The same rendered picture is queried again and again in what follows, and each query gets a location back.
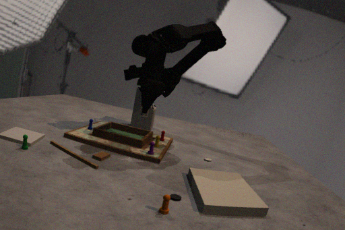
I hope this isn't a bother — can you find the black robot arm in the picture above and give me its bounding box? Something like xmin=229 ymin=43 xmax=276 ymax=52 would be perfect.
xmin=124 ymin=21 xmax=226 ymax=98

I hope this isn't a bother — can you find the purple pawn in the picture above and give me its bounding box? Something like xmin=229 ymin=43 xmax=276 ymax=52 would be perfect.
xmin=148 ymin=142 xmax=155 ymax=155

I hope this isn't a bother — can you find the green pawn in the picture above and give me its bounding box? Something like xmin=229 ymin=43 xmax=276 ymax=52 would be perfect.
xmin=22 ymin=135 xmax=28 ymax=150

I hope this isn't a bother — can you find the black flat disc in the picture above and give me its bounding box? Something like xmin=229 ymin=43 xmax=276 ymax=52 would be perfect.
xmin=170 ymin=194 xmax=181 ymax=201

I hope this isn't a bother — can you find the brown wooden stick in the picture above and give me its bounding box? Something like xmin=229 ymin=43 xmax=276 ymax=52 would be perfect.
xmin=51 ymin=140 xmax=99 ymax=169

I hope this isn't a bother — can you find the orange pawn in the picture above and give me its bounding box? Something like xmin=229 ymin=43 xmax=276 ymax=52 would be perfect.
xmin=159 ymin=194 xmax=170 ymax=214

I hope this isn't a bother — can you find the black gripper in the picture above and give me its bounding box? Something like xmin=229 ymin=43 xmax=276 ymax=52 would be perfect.
xmin=137 ymin=59 xmax=165 ymax=114

